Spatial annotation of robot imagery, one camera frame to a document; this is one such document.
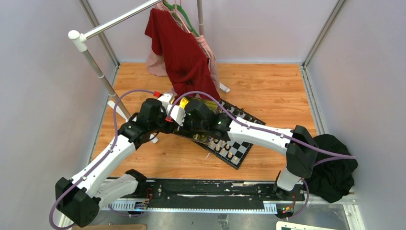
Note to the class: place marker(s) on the white camera wrist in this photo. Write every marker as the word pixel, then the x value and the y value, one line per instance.
pixel 166 99
pixel 176 114

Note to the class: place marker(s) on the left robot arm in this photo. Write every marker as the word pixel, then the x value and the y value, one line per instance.
pixel 82 197

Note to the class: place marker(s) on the white camera right wrist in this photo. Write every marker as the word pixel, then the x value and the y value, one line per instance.
pixel 176 114

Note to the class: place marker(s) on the black white chess board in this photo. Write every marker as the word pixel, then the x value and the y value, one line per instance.
pixel 227 150

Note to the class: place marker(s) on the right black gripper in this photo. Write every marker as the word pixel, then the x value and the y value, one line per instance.
pixel 185 124

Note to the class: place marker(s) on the black cloth pile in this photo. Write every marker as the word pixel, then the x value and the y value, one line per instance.
pixel 331 180

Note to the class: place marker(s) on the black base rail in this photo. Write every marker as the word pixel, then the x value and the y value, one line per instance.
pixel 210 196

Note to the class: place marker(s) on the dark red shirt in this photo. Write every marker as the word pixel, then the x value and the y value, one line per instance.
pixel 180 57

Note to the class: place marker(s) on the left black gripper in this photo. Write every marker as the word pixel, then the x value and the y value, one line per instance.
pixel 170 129

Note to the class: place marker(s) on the green clothes hanger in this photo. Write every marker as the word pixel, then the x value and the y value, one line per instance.
pixel 182 15

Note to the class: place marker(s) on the white camera left wrist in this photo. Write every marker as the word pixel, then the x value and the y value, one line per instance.
pixel 166 99

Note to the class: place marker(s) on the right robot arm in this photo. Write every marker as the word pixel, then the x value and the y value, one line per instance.
pixel 296 145

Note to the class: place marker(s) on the gold metal tin box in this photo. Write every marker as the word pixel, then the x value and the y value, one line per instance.
pixel 199 119

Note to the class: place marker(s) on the white piece board corner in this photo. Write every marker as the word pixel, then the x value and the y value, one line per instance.
pixel 234 158

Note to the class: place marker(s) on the pink garment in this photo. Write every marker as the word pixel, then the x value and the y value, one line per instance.
pixel 206 57

